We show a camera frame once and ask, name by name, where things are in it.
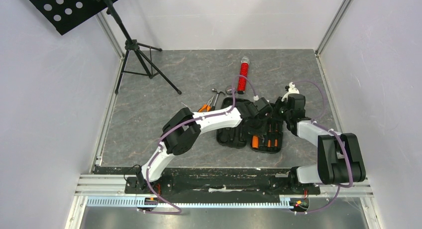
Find large orange handle screwdriver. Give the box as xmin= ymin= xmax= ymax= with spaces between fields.
xmin=251 ymin=135 xmax=260 ymax=149

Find black plastic tool case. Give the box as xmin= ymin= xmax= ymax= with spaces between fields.
xmin=216 ymin=103 xmax=284 ymax=154

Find orange handle pliers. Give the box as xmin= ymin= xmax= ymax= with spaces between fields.
xmin=198 ymin=96 xmax=214 ymax=113

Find steel claw hammer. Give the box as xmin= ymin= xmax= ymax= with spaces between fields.
xmin=211 ymin=88 xmax=226 ymax=111

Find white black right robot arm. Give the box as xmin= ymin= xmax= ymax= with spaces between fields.
xmin=274 ymin=93 xmax=366 ymax=193

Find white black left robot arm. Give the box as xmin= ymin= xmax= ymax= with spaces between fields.
xmin=136 ymin=97 xmax=273 ymax=193

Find black music stand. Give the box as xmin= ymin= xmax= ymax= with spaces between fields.
xmin=19 ymin=0 xmax=183 ymax=96

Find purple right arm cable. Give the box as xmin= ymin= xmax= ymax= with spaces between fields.
xmin=290 ymin=81 xmax=354 ymax=215

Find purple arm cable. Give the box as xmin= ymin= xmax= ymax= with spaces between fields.
xmin=136 ymin=75 xmax=259 ymax=215
xmin=290 ymin=81 xmax=354 ymax=215

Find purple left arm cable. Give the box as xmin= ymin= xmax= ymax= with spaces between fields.
xmin=136 ymin=75 xmax=259 ymax=215

